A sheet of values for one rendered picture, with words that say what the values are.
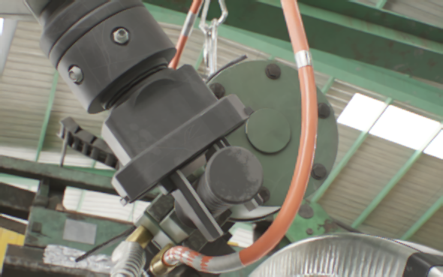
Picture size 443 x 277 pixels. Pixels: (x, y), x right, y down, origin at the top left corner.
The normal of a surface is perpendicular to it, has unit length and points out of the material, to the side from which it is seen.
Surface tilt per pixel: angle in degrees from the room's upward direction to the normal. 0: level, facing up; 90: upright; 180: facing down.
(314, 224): 90
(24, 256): 90
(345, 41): 180
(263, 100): 115
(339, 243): 90
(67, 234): 90
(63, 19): 135
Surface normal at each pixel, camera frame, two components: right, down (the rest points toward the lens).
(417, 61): 0.00, 0.75
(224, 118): 0.23, -0.26
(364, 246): -0.93, -0.24
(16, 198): 0.54, -0.55
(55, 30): -0.44, 0.24
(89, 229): 0.33, -0.62
